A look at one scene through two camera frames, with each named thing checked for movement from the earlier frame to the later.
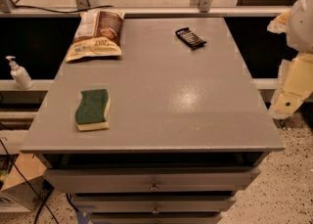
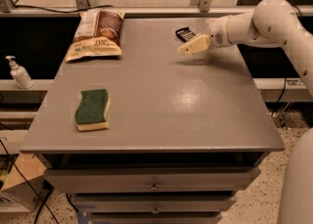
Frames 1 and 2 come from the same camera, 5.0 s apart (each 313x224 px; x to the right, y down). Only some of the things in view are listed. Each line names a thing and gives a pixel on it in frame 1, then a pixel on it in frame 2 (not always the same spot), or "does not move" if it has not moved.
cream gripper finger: (295, 84) -> (217, 30)
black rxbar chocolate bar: (191, 39) does not move
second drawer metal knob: (156, 210) does not move
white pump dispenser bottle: (20, 74) does not move
